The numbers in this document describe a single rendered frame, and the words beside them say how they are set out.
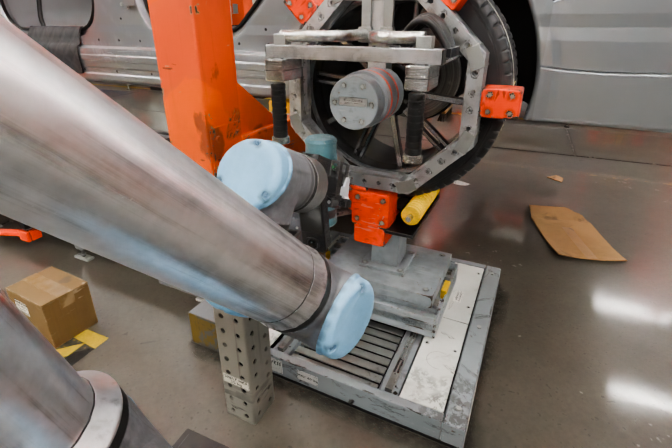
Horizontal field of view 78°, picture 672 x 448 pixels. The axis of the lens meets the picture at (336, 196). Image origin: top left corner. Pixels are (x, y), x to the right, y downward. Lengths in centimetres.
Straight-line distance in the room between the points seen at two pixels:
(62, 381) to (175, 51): 98
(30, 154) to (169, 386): 129
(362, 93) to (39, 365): 79
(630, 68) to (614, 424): 98
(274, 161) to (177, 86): 85
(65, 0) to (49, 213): 318
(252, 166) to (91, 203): 28
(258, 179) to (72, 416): 29
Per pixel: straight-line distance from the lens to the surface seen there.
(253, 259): 33
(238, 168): 52
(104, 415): 51
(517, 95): 107
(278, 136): 104
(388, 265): 149
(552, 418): 146
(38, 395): 46
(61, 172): 25
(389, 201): 121
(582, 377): 162
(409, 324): 144
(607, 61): 143
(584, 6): 142
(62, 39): 269
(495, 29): 115
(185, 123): 133
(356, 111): 101
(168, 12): 130
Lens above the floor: 103
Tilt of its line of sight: 23 degrees down
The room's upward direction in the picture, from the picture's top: straight up
